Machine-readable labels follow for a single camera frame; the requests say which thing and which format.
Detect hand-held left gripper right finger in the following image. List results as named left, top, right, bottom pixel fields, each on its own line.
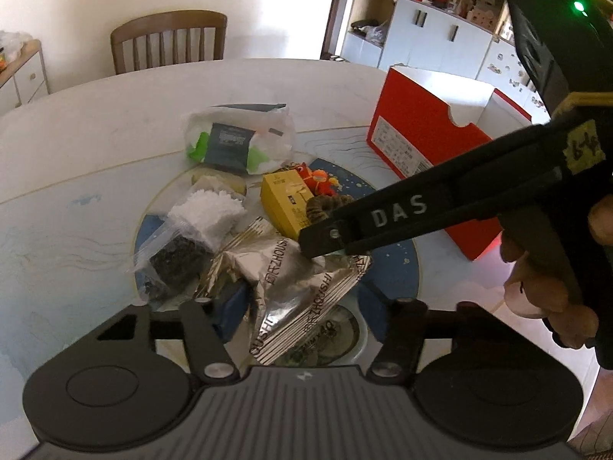
left=359, top=280, right=508, bottom=386

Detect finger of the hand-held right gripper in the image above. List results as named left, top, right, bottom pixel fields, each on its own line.
left=298, top=119, right=602, bottom=260

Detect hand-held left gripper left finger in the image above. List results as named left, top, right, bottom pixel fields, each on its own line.
left=96, top=283, right=252, bottom=386

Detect silver foil bag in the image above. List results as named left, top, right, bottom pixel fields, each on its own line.
left=194, top=215, right=374, bottom=367

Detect red cardboard box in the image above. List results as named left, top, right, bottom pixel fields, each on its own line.
left=366, top=64, right=551, bottom=262

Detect white and green plastic packet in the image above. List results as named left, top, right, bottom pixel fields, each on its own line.
left=184, top=103, right=298, bottom=176

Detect person's right hand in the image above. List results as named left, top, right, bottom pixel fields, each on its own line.
left=498, top=196, right=613, bottom=350

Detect round patterned dish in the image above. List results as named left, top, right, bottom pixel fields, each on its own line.
left=282, top=294, right=372, bottom=367

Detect clear bag dark contents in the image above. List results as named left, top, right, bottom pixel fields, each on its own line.
left=131, top=215, right=216, bottom=302

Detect brown hair scrunchie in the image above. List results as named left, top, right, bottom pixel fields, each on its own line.
left=305, top=194, right=357, bottom=226

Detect orange plush toy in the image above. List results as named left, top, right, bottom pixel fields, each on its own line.
left=292, top=163, right=343, bottom=198

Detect white shredded packet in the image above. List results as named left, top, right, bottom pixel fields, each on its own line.
left=167, top=189, right=247, bottom=250

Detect yellow cardboard box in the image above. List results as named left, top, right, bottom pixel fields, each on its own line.
left=260, top=168, right=319, bottom=235

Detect dark bundled items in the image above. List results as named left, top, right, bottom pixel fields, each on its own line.
left=351, top=18, right=387, bottom=45

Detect brown wooden chair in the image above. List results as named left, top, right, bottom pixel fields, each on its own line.
left=110, top=10, right=228, bottom=76

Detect small white side cabinet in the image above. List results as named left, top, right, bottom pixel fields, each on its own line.
left=0, top=41, right=51, bottom=116

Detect white crumpled plastic bag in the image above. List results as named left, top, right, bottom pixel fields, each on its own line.
left=0, top=30, right=32, bottom=65

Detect white wall cabinet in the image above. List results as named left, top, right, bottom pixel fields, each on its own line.
left=380, top=0, right=551, bottom=116

